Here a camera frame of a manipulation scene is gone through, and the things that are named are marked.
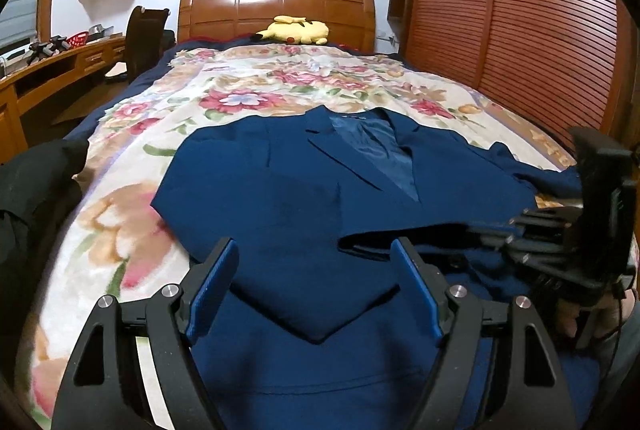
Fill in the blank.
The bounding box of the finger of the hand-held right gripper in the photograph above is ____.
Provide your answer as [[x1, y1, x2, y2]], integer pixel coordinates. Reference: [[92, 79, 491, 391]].
[[510, 205, 585, 241], [465, 224, 586, 291]]

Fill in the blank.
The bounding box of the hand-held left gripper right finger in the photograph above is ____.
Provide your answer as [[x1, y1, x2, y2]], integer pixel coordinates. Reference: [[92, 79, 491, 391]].
[[390, 236, 581, 430]]

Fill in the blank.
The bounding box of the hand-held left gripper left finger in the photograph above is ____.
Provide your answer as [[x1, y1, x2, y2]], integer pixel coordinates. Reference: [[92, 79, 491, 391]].
[[50, 237, 240, 430]]

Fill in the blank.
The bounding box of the navy blue suit jacket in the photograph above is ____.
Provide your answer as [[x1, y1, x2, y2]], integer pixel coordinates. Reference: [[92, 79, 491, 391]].
[[150, 106, 601, 430]]

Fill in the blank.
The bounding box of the person's right hand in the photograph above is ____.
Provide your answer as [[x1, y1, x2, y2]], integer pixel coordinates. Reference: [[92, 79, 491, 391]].
[[554, 283, 640, 346]]

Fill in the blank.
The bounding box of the floral fleece blanket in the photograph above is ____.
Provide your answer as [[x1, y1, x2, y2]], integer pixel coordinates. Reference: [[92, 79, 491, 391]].
[[15, 44, 578, 430]]

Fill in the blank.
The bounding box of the black garment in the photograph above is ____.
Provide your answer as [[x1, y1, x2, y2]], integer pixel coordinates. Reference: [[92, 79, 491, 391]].
[[0, 137, 91, 361]]

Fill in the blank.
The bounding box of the wooden louvered wardrobe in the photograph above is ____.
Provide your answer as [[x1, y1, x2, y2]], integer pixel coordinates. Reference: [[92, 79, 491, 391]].
[[387, 0, 635, 161]]

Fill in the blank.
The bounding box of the dark wooden chair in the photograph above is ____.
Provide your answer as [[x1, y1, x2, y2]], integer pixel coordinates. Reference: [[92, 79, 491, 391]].
[[102, 5, 176, 84]]

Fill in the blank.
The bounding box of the yellow plush toy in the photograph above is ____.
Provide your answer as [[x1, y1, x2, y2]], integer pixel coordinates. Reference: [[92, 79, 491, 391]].
[[250, 14, 330, 46]]

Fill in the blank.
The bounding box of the wooden desk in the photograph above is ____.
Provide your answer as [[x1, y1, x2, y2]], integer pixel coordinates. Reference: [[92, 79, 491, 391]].
[[0, 33, 128, 161]]

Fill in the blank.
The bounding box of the wooden bed headboard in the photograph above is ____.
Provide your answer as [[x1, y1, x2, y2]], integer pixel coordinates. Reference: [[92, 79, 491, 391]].
[[177, 0, 376, 54]]

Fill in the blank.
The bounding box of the black cable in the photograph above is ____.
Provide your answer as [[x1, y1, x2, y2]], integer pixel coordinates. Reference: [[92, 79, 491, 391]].
[[597, 285, 633, 376]]

